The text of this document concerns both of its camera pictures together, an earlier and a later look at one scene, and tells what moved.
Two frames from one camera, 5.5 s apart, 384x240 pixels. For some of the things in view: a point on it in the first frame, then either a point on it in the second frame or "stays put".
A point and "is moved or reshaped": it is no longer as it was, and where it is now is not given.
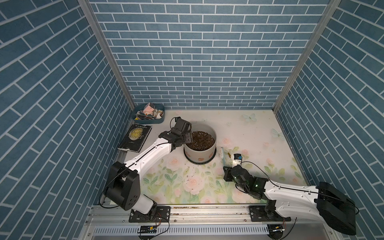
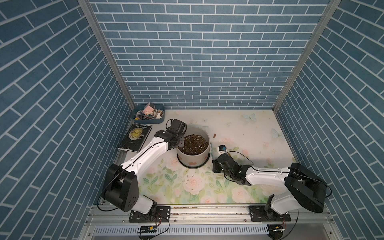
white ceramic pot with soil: (203, 146) is moved or reshaped
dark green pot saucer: (201, 162) to (194, 167)
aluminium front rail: (112, 222) stays put
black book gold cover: (135, 138) stays put
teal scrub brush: (222, 154) is moved or reshaped
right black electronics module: (275, 231) stays put
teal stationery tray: (148, 114) stays put
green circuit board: (148, 229) stays put
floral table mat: (253, 138) stays put
